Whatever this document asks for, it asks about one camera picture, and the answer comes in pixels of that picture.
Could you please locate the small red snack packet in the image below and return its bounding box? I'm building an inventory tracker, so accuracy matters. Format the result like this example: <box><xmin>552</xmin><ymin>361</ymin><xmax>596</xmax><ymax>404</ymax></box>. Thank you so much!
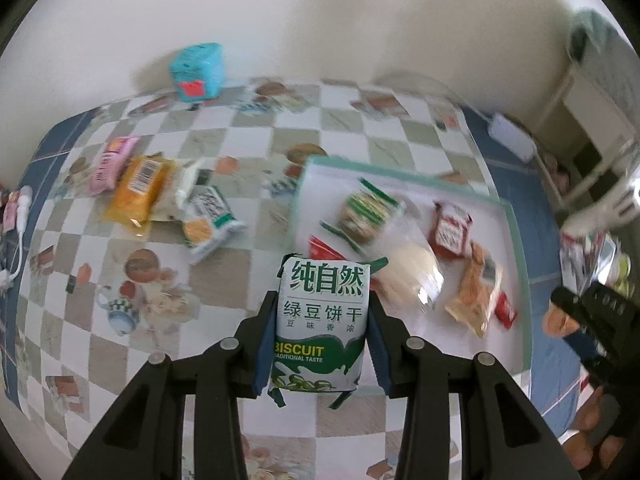
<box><xmin>494</xmin><ymin>294</ymin><xmax>519</xmax><ymax>330</ymax></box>

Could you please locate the pink snack packet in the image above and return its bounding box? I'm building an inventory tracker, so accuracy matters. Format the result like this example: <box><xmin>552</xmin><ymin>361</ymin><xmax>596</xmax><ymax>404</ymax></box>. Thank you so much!
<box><xmin>89</xmin><ymin>135</ymin><xmax>140</xmax><ymax>196</ymax></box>

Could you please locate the teal cloth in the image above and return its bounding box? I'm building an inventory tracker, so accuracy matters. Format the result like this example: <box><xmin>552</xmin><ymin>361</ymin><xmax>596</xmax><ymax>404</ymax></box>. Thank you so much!
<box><xmin>569</xmin><ymin>7</ymin><xmax>627</xmax><ymax>62</ymax></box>

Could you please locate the white round bun clear wrapper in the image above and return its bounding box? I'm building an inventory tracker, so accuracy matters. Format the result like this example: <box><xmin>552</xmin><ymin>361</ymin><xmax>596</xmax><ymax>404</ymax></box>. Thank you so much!
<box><xmin>372</xmin><ymin>219</ymin><xmax>446</xmax><ymax>312</ymax></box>

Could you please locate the orange cake packet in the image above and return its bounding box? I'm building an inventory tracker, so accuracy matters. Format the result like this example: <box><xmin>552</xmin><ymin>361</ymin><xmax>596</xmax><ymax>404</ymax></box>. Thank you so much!
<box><xmin>102</xmin><ymin>154</ymin><xmax>174</xmax><ymax>234</ymax></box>

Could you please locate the white power adapter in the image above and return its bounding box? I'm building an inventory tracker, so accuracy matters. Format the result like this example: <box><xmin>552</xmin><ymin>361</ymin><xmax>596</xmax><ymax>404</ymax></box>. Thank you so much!
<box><xmin>487</xmin><ymin>113</ymin><xmax>536</xmax><ymax>163</ymax></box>

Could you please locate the teal toy tin red face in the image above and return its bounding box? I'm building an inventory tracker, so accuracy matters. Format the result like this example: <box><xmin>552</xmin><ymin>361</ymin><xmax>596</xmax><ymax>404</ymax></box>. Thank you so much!
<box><xmin>168</xmin><ymin>42</ymin><xmax>225</xmax><ymax>103</ymax></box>

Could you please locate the brown and white snack packet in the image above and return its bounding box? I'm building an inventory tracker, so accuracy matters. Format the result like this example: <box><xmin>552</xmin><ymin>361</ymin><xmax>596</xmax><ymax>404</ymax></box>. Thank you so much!
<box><xmin>429</xmin><ymin>201</ymin><xmax>474</xmax><ymax>261</ymax></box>

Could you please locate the person's right hand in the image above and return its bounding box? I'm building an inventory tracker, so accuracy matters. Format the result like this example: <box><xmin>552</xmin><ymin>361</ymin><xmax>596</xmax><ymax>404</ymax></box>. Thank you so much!
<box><xmin>564</xmin><ymin>389</ymin><xmax>627</xmax><ymax>472</ymax></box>

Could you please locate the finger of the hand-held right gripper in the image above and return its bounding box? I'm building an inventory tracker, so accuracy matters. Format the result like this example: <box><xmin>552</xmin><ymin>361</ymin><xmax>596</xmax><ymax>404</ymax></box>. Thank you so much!
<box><xmin>549</xmin><ymin>280</ymin><xmax>640</xmax><ymax>361</ymax></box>
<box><xmin>567</xmin><ymin>332</ymin><xmax>632</xmax><ymax>402</ymax></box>

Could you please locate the green biscuit packet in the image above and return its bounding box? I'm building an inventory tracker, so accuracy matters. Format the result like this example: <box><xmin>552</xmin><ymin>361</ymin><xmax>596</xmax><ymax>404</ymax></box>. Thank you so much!
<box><xmin>267</xmin><ymin>254</ymin><xmax>389</xmax><ymax>409</ymax></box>

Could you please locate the round cracker packet green label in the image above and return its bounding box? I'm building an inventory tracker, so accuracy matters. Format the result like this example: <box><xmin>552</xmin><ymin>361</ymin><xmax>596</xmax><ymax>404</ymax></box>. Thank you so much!
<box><xmin>319</xmin><ymin>178</ymin><xmax>406</xmax><ymax>257</ymax></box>

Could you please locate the large red snack packet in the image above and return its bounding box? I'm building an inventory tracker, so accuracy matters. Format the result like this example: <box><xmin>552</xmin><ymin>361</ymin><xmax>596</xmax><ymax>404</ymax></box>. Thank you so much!
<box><xmin>307</xmin><ymin>234</ymin><xmax>347</xmax><ymax>262</ymax></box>

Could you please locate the beige bread packet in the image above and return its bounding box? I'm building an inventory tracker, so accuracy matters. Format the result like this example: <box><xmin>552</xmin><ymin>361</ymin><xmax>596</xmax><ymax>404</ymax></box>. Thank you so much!
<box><xmin>443</xmin><ymin>242</ymin><xmax>504</xmax><ymax>339</ymax></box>

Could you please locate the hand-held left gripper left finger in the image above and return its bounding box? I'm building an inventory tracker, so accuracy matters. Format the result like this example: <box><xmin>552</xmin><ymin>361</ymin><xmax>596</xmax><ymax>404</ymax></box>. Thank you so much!
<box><xmin>62</xmin><ymin>291</ymin><xmax>281</xmax><ymax>480</ymax></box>

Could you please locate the small pink sachet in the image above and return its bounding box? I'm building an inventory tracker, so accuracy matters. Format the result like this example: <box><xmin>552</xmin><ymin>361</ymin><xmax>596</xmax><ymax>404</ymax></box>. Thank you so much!
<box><xmin>1</xmin><ymin>194</ymin><xmax>21</xmax><ymax>232</ymax></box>

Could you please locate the white and green cracker packet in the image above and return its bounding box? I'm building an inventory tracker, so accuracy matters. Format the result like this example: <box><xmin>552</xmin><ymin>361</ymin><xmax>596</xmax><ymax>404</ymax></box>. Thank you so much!
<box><xmin>182</xmin><ymin>184</ymin><xmax>246</xmax><ymax>266</ymax></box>

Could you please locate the crumpled shiny plastic bag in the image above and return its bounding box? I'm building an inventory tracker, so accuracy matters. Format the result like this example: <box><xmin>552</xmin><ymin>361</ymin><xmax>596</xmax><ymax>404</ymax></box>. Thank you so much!
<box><xmin>559</xmin><ymin>229</ymin><xmax>632</xmax><ymax>302</ymax></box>

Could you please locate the white rack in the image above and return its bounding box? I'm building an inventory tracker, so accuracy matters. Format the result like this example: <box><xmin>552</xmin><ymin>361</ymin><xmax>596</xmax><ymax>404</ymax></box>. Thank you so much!
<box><xmin>537</xmin><ymin>54</ymin><xmax>640</xmax><ymax>212</ymax></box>

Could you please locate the teal shallow tray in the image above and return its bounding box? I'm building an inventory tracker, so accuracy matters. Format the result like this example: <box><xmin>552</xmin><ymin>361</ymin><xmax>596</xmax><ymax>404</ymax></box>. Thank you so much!
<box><xmin>287</xmin><ymin>154</ymin><xmax>534</xmax><ymax>397</ymax></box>

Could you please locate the white charger with cable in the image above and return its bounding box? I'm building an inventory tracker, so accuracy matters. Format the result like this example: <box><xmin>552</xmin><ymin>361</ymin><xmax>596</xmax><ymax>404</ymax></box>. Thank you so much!
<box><xmin>0</xmin><ymin>184</ymin><xmax>34</xmax><ymax>292</ymax></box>

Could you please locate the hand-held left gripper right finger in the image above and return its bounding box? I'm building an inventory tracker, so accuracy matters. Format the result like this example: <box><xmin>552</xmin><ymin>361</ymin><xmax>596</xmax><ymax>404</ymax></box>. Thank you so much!
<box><xmin>365</xmin><ymin>292</ymin><xmax>582</xmax><ymax>480</ymax></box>

